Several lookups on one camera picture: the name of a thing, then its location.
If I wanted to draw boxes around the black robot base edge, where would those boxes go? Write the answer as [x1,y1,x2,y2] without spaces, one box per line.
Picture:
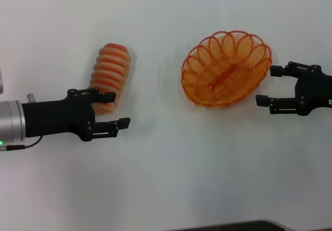
[178,219,288,231]

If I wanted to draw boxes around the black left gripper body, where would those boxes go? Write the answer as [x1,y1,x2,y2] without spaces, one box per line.
[22,88,96,142]

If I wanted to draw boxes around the dark left arm cable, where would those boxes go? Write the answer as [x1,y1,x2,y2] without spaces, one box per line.
[0,136,44,151]

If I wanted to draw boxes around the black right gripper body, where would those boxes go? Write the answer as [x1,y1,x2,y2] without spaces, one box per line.
[295,66,332,116]

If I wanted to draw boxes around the orange wire basket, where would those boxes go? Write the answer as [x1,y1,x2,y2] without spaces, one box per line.
[181,30,272,109]

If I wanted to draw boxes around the orange white striped bread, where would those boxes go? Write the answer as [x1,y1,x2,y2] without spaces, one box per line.
[87,43,130,117]

